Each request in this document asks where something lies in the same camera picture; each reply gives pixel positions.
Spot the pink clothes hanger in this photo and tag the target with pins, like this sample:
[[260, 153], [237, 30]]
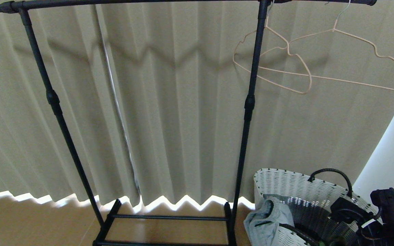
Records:
[[354, 82], [311, 80]]

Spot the black clothes rack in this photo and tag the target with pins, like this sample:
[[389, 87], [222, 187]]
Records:
[[250, 100]]

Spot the white laundry basket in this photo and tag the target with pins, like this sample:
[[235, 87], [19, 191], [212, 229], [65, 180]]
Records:
[[286, 184]]

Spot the pale grey garment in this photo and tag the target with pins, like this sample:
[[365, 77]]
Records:
[[268, 222]]

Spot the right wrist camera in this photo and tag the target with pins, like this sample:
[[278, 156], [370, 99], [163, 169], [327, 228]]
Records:
[[347, 210]]

